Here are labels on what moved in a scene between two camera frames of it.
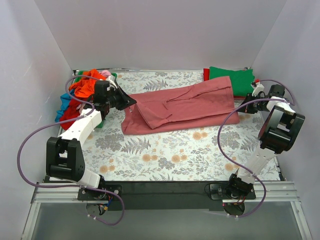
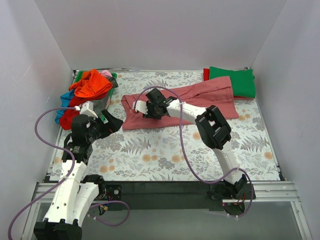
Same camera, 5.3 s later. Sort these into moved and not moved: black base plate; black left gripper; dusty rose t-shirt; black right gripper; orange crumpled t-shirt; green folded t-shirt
Moved: black left gripper; black right gripper
Not moved: green folded t-shirt; dusty rose t-shirt; orange crumpled t-shirt; black base plate
